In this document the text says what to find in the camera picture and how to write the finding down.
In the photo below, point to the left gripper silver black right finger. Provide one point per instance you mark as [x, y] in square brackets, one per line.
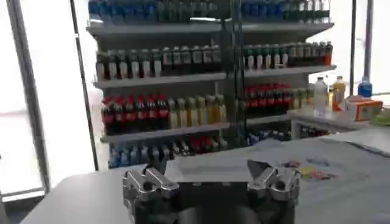
[271, 182]

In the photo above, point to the left gripper silver black left finger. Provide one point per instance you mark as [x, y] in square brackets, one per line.
[152, 184]

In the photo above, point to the grey shelf rack with bottles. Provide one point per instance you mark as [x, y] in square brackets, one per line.
[170, 82]

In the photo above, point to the thin dark window post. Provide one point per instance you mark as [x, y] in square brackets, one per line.
[353, 45]
[83, 91]

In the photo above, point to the thick grey window post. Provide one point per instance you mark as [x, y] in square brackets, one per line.
[367, 39]
[29, 91]

